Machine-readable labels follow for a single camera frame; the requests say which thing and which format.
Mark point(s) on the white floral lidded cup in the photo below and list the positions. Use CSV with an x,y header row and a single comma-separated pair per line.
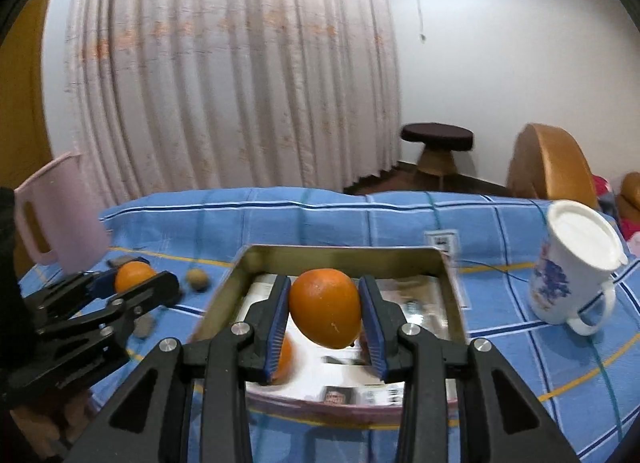
x,y
565,268

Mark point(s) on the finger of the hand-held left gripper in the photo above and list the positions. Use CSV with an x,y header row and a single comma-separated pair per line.
x,y
155,288
102,284

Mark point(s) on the large oval orange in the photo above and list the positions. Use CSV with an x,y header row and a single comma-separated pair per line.
x,y
326,308

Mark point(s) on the small orange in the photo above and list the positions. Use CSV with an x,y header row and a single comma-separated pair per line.
x,y
132,278

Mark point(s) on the blue plaid bedsheet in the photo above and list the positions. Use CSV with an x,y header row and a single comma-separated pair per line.
x,y
350,215

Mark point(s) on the round orange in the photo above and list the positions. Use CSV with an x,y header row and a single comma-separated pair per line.
x,y
285,358

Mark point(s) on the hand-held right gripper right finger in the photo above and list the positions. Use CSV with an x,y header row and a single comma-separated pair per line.
x,y
372,330

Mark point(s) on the brown leather sofa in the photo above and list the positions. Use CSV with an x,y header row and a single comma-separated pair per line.
x,y
631,193

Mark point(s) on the dark round stool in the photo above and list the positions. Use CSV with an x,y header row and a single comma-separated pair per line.
x,y
436,138

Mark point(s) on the small brown kiwi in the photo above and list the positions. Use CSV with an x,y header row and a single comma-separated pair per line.
x,y
196,279

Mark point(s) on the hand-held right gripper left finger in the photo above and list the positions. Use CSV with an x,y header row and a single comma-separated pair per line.
x,y
280,325

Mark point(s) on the pink patterned cloth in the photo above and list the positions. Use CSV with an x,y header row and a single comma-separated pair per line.
x,y
604,190

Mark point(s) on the pink plastic pitcher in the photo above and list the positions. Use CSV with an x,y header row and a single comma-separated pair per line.
x,y
60,213

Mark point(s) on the pale pink pleated curtain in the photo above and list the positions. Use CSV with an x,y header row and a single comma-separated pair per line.
x,y
225,68

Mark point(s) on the gold metal tin box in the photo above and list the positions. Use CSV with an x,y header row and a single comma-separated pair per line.
x,y
350,255

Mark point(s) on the wooden door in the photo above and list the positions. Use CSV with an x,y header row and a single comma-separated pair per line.
x,y
20,93

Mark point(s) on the brown leather armchair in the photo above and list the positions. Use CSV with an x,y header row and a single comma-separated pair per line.
x,y
550,163

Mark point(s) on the white power socket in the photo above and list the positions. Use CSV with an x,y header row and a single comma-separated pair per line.
x,y
442,241

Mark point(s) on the dark brown round fruit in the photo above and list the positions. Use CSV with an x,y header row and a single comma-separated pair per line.
x,y
145,327

